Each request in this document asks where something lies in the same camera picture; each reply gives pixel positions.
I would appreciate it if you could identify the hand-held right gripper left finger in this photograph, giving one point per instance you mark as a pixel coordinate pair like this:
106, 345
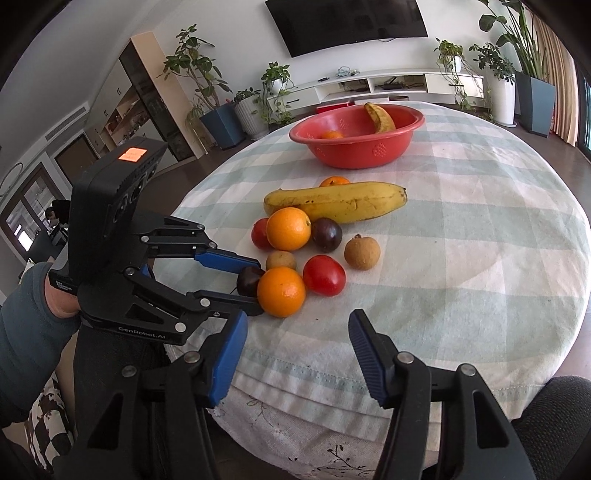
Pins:
228, 360

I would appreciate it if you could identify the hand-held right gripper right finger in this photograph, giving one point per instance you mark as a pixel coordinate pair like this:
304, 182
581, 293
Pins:
365, 353

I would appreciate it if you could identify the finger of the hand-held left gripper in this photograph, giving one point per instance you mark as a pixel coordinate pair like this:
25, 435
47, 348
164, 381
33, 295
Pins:
221, 258
231, 303

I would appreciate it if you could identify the dark red round fruit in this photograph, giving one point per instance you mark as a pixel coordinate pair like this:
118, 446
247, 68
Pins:
248, 281

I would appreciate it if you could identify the orange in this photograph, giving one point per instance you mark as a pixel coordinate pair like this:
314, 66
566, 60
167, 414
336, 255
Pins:
281, 291
288, 228

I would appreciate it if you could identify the red tomato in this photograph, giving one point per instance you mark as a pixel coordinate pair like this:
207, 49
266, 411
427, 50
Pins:
259, 234
324, 275

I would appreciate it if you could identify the dark purple passion fruit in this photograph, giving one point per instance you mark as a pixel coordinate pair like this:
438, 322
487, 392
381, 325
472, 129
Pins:
327, 235

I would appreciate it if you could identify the red plastic basin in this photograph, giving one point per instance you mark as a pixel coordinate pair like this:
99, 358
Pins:
364, 152

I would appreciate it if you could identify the person's left forearm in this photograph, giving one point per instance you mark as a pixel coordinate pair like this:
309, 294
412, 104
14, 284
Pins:
27, 346

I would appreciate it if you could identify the person's left hand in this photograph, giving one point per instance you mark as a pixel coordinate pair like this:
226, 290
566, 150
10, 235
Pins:
62, 304

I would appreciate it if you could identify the wooden door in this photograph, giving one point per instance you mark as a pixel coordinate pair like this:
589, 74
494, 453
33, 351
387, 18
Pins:
74, 159

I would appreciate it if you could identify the white floral tablecloth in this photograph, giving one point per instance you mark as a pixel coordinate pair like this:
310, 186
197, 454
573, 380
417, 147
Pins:
323, 438

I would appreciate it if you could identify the tall display cabinet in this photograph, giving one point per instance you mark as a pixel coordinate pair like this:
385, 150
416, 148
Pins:
143, 101

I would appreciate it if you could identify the large yellow banana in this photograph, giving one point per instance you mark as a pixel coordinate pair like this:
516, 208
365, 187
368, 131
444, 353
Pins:
341, 201

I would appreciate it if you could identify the tall plant in blue pot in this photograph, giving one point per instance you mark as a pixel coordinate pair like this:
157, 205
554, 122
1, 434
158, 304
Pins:
224, 124

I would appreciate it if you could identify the green checked tablecloth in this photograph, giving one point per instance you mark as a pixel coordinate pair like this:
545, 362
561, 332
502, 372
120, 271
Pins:
461, 258

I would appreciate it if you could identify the small mandarin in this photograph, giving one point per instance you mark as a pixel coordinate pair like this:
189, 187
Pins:
331, 135
334, 181

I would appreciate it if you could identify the plant in white ribbed pot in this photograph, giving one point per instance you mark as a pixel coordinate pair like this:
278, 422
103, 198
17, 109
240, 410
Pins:
247, 117

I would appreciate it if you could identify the trailing pothos in white pot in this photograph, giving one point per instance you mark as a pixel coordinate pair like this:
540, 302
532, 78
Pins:
277, 76

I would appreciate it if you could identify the black and white checkered cushion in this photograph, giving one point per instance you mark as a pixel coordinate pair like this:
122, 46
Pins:
46, 424

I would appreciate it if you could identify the black chair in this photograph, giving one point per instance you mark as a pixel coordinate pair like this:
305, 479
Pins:
558, 424

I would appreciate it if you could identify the small spotted banana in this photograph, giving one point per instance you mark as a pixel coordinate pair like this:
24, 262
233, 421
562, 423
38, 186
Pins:
381, 120

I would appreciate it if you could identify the black power strip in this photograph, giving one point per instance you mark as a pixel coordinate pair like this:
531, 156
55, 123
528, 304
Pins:
393, 84

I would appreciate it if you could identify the white television cabinet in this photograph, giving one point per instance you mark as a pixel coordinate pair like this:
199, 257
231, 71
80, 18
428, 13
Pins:
443, 83

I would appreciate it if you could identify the plant in tall white pot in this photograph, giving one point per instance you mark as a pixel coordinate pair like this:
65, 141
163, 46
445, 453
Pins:
503, 99

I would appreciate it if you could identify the large plant in dark pot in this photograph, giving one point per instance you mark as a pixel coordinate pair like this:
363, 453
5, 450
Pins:
535, 104

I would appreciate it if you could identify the trailing pothos on cabinet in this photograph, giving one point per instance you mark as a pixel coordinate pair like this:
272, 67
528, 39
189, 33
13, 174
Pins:
450, 53

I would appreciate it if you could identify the beige curtain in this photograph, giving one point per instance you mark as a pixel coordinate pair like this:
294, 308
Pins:
561, 69

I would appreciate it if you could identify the black wall television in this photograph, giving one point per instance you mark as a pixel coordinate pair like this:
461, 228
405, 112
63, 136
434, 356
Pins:
346, 23

